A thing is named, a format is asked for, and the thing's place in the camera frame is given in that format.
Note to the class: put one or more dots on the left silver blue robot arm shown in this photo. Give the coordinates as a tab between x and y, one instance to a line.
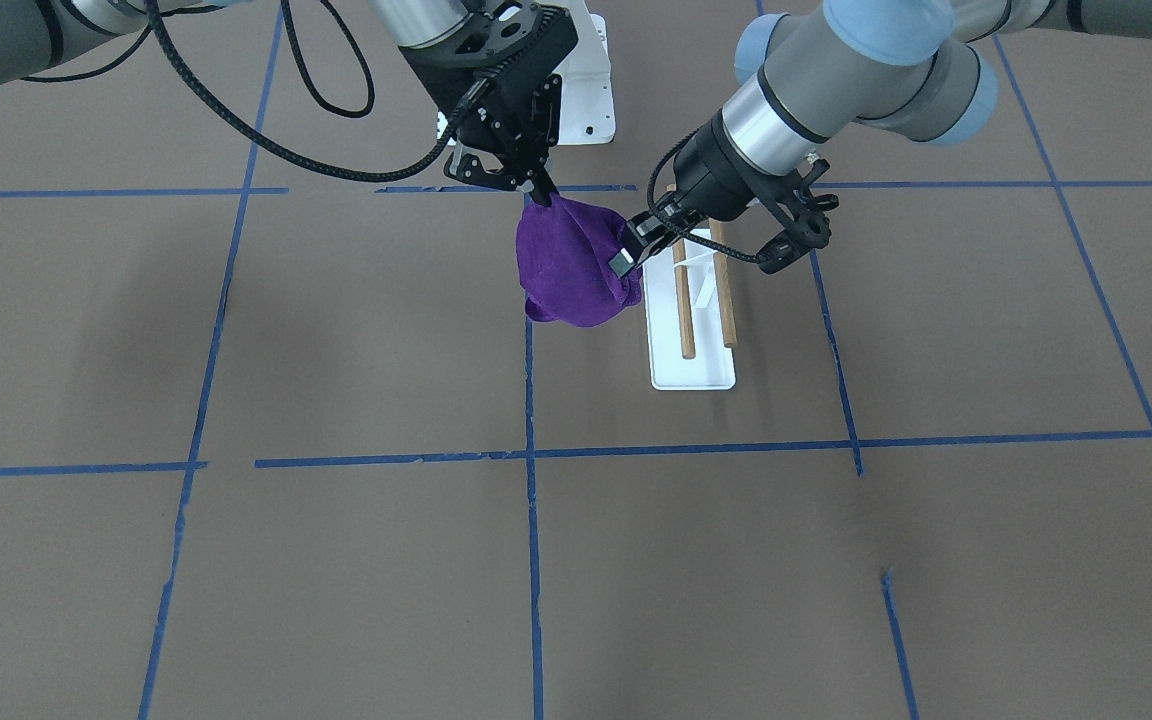
906	67

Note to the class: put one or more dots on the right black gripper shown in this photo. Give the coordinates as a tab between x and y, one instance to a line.
514	150

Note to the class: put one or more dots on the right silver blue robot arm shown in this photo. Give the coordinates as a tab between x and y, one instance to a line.
36	36

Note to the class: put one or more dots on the white towel rack with wooden bars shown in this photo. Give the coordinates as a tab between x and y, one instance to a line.
690	319

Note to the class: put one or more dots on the purple towel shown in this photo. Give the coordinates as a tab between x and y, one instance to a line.
563	252

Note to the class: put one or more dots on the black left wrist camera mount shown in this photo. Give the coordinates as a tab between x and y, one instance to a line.
803	216

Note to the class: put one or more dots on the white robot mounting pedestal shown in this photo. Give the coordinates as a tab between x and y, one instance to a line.
587	114

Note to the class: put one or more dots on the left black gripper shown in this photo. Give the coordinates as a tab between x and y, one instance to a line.
712	177

